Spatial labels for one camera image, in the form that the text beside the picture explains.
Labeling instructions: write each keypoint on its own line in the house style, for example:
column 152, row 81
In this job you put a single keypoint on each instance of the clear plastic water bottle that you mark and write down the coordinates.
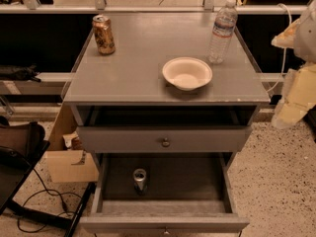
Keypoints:
column 222, row 32

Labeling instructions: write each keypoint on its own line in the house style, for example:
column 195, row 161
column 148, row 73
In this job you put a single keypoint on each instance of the grey top drawer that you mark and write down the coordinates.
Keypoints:
column 163, row 139

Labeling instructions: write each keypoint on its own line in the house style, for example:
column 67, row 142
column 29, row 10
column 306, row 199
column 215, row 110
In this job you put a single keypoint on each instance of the metal railing frame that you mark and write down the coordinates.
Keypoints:
column 26, row 24

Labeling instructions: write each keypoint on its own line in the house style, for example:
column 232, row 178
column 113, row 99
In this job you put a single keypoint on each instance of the silver blue redbull can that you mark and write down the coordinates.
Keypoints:
column 140, row 180

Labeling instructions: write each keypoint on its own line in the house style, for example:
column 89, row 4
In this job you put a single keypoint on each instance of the cardboard box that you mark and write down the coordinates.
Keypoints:
column 67, row 160

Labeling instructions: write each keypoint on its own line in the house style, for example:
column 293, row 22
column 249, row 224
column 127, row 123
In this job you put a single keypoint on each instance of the white paper bowl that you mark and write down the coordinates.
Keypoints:
column 187, row 73

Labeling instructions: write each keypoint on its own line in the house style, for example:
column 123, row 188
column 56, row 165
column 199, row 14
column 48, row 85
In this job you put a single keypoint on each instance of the gold brown soda can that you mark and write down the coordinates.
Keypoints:
column 104, row 38

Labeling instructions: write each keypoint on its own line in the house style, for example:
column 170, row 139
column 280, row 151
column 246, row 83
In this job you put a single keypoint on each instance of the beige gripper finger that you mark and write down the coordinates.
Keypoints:
column 286, row 38
column 298, row 96

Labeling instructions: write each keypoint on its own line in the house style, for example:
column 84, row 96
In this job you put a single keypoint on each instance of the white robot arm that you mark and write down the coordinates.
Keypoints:
column 305, row 35

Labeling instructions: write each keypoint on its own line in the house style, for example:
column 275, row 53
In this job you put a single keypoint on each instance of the grey open middle drawer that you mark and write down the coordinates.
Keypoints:
column 185, row 193

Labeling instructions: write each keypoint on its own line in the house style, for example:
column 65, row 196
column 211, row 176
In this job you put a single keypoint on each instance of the black chair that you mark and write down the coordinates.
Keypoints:
column 21, row 147

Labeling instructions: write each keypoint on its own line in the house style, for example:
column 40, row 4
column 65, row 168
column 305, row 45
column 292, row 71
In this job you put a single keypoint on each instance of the grey drawer cabinet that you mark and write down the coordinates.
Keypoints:
column 164, row 125

